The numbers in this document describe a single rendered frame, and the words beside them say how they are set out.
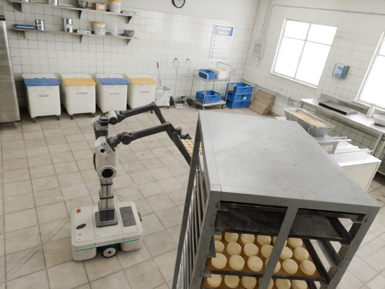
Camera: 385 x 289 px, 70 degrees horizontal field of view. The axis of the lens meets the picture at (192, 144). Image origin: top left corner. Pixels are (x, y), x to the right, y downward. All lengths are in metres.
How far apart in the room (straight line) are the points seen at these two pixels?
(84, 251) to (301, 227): 2.20
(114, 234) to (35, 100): 3.46
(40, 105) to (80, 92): 0.72
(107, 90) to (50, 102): 1.07
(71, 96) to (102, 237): 3.46
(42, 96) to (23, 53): 0.91
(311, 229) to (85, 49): 5.72
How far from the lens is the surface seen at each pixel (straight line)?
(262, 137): 1.12
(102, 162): 2.44
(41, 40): 6.07
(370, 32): 6.42
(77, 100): 5.72
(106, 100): 5.87
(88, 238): 2.79
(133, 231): 2.82
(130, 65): 6.53
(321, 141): 3.18
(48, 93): 5.61
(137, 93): 6.03
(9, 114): 5.42
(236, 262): 0.99
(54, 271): 2.95
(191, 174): 1.42
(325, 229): 1.00
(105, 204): 2.76
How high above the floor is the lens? 2.23
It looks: 26 degrees down
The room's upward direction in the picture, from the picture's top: 9 degrees clockwise
